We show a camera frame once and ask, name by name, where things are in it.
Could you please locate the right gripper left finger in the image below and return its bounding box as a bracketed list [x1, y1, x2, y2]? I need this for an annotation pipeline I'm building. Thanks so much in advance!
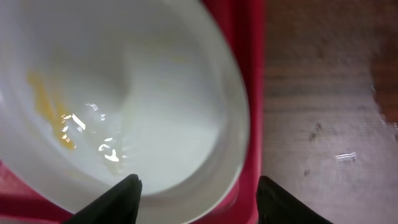
[64, 174, 142, 224]

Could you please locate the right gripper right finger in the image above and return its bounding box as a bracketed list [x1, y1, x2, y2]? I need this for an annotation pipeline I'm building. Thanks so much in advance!
[256, 175, 331, 224]

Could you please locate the white plate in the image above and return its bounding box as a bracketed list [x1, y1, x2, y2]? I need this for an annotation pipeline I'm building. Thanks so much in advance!
[1, 1, 249, 223]

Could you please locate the red plastic tray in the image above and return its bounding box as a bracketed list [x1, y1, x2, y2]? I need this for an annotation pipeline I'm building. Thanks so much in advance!
[1, 1, 264, 224]

